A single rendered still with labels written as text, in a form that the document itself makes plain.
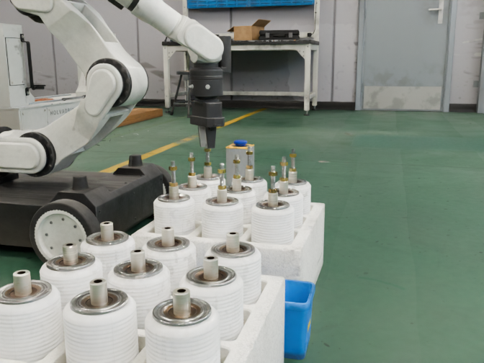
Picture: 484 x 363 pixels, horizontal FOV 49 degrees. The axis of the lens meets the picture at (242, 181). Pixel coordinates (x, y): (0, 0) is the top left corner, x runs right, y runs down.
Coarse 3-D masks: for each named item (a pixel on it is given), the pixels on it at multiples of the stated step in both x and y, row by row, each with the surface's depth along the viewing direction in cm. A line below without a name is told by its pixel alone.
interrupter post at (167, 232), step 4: (164, 228) 93; (168, 228) 93; (172, 228) 93; (164, 232) 92; (168, 232) 92; (172, 232) 92; (164, 236) 92; (168, 236) 92; (172, 236) 93; (164, 240) 92; (168, 240) 92; (172, 240) 93; (164, 244) 92; (168, 244) 92; (172, 244) 93
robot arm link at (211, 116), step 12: (192, 84) 139; (204, 84) 137; (216, 84) 138; (204, 96) 137; (216, 96) 140; (192, 108) 144; (204, 108) 139; (216, 108) 139; (192, 120) 144; (204, 120) 139; (216, 120) 138
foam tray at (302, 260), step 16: (320, 208) 142; (304, 224) 128; (320, 224) 139; (144, 240) 120; (192, 240) 117; (208, 240) 117; (224, 240) 117; (240, 240) 117; (304, 240) 117; (320, 240) 141; (272, 256) 112; (288, 256) 111; (304, 256) 116; (320, 256) 143; (272, 272) 113; (288, 272) 112; (304, 272) 117
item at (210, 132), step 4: (208, 128) 141; (212, 128) 141; (216, 128) 143; (208, 132) 141; (212, 132) 142; (208, 136) 142; (212, 136) 142; (208, 140) 142; (212, 140) 142; (208, 144) 142; (212, 144) 143
